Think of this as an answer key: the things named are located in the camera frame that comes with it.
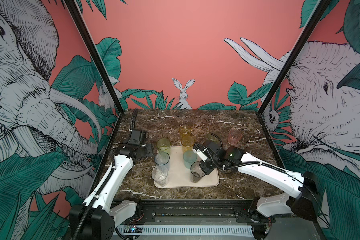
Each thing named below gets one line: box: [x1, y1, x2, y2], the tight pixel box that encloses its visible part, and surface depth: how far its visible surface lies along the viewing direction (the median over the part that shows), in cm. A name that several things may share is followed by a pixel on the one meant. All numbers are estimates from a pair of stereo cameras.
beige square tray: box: [154, 146, 220, 188], surface depth 88 cm
